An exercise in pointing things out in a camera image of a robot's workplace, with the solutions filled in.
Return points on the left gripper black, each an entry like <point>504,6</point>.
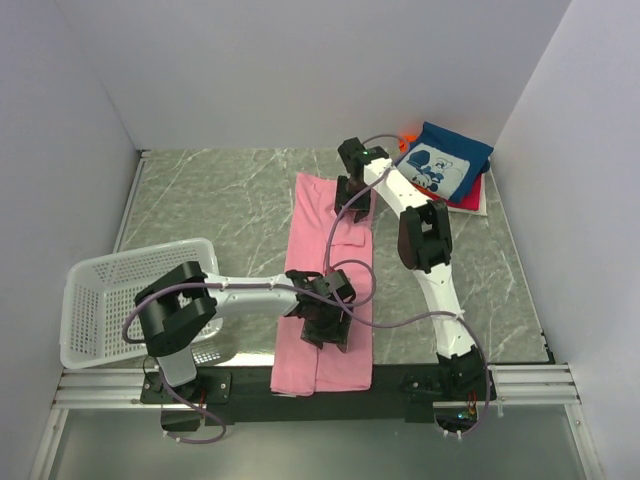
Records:
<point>336,332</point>

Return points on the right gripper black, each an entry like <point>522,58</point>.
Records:
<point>341,197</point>

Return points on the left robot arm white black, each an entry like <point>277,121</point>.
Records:
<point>173,310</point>

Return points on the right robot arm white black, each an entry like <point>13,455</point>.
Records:
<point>424,245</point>

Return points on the blue printed folded t shirt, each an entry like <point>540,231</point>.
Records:
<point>445,163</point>

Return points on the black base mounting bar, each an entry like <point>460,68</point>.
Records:
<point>412,392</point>

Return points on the red folded t shirt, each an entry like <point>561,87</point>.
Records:
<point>437,188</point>

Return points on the white folded t shirt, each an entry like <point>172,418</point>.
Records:
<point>475,203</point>

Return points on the white plastic laundry basket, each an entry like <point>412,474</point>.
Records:
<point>100,292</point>

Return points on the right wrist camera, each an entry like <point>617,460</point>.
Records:
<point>355,156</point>

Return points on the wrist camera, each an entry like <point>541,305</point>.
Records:
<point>337,286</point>
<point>355,156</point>

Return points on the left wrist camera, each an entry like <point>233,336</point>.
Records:
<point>337,286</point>

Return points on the aluminium rail frame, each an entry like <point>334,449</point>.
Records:
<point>550,286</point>

